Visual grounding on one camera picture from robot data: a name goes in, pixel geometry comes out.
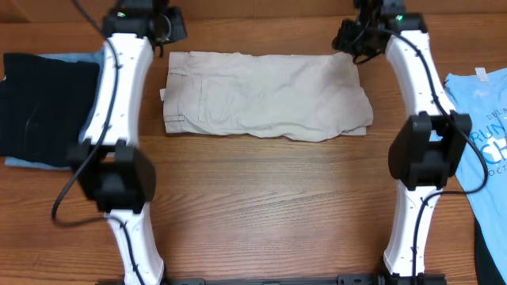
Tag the blue folded denim garment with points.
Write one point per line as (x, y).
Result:
(59, 59)

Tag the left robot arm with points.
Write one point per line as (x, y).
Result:
(107, 162)

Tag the dark garment bottom right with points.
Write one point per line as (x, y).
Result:
(486, 270)

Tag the black folded garment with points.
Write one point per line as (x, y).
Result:
(43, 107)

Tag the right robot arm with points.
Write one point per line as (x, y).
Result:
(427, 150)

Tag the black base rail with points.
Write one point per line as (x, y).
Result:
(342, 279)

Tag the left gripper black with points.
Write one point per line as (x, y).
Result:
(177, 17)

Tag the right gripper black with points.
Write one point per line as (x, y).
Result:
(348, 40)

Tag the beige khaki shorts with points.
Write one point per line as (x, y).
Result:
(308, 98)

